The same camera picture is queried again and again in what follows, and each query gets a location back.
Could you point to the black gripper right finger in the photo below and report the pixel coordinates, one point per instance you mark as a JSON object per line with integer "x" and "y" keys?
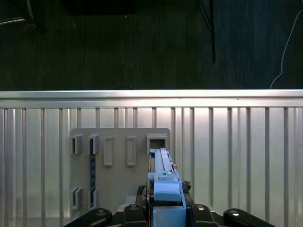
{"x": 203, "y": 217}

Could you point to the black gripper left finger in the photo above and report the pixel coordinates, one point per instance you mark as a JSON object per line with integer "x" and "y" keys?
{"x": 137, "y": 217}

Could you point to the hard disk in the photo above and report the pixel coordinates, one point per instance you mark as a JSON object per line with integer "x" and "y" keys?
{"x": 165, "y": 194}

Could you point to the grey plastic parts rack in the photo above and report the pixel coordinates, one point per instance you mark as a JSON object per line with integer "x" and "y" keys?
{"x": 118, "y": 179}

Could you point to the black metal pole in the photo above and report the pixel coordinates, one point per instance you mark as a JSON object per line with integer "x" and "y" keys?
{"x": 213, "y": 35}

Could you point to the chrome chair leg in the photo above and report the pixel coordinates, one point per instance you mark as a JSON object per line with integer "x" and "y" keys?
{"x": 14, "y": 20}

